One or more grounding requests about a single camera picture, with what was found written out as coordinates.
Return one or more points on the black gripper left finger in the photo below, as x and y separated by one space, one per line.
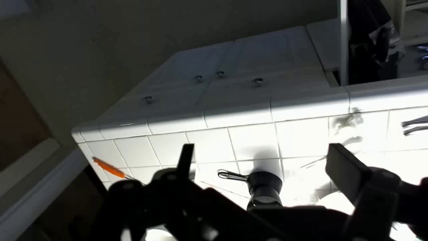
185 158

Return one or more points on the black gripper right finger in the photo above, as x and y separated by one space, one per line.
346 167

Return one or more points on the round metal cabinet knob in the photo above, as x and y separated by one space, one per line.
220 73
257 80
149 99
199 77

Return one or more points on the metal spoon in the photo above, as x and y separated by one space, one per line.
417 120

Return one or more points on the white lower kitchen cabinet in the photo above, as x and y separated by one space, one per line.
249 57

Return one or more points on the open white cutlery drawer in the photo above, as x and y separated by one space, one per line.
343 44

